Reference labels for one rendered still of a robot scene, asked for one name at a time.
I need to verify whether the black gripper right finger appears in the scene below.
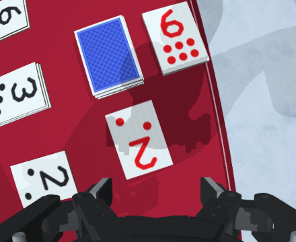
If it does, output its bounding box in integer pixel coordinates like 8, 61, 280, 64
178, 177, 296, 242

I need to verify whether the dark red play mat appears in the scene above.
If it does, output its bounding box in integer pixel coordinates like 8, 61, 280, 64
0, 0, 227, 223
188, 0, 236, 192

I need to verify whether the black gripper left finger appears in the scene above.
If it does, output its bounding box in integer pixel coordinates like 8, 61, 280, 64
0, 178, 135, 242

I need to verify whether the blue playing card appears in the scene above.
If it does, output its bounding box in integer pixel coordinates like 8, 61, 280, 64
74, 15, 143, 96

